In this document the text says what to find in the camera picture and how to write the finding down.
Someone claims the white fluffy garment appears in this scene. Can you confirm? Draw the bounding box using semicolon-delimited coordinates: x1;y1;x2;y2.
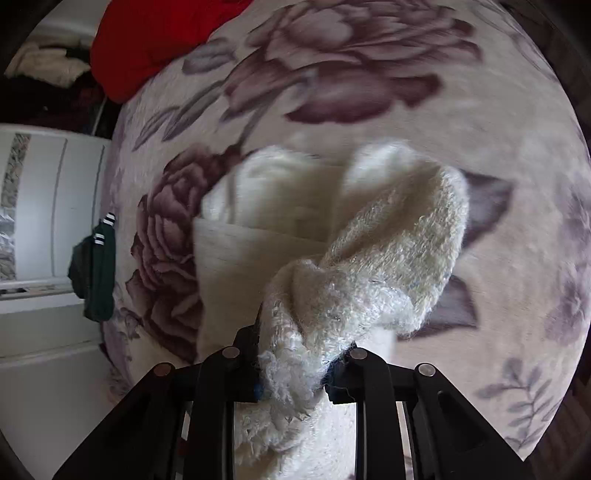
193;141;469;479

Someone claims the pile of pale clothes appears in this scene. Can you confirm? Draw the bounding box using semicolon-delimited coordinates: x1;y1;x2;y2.
4;42;90;88

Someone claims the dark green striped garment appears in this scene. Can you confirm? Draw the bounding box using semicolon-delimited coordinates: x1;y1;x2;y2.
68;212;116;323

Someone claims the white cabinet with patterned strip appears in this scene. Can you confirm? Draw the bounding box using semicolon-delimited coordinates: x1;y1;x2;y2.
1;124;110;361

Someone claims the floral fleece blanket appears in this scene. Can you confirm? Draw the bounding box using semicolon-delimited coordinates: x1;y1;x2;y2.
102;1;590;457

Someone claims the red garment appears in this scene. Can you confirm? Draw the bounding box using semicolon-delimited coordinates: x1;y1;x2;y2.
90;0;250;104

